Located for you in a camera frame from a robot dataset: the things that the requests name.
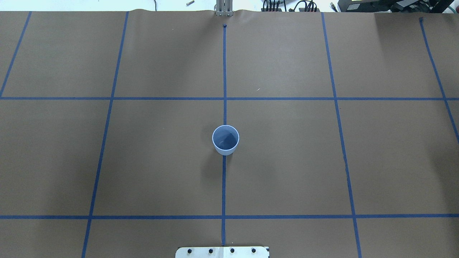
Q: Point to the white pedestal column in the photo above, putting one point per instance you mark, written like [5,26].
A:
[223,252]

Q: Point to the blue cup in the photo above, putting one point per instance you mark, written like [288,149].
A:
[225,139]

